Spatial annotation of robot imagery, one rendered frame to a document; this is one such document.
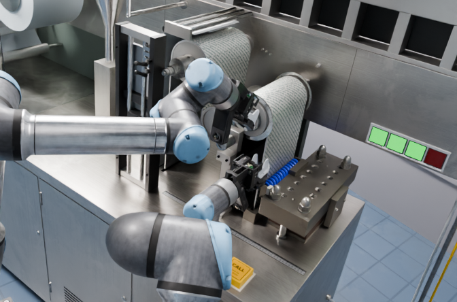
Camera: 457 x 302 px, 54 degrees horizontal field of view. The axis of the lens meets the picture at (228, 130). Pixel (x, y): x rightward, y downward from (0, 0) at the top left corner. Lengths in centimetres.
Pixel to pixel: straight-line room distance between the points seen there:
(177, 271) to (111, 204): 74
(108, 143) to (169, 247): 23
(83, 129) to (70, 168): 81
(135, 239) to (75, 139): 22
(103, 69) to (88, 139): 97
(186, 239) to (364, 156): 253
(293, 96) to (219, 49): 27
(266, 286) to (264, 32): 85
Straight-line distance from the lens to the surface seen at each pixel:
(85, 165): 170
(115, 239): 85
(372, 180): 327
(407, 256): 303
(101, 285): 182
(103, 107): 190
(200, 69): 100
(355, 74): 151
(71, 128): 88
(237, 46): 151
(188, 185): 160
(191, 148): 90
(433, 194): 308
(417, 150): 152
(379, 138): 154
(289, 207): 137
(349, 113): 155
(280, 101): 136
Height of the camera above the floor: 185
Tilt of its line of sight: 29 degrees down
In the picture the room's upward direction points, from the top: 8 degrees clockwise
